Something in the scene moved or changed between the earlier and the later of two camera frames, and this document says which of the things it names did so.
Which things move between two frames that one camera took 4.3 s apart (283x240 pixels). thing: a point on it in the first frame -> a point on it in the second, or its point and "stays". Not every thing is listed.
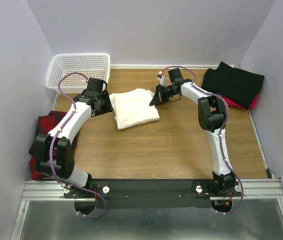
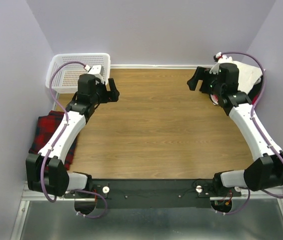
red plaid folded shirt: [46, 122] stays
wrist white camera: [163, 80] -> [215, 70]
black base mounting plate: [152, 193] stays
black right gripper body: [164, 92] -> [216, 87]
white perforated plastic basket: [89, 65] stays
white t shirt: [132, 108] -> [248, 76]
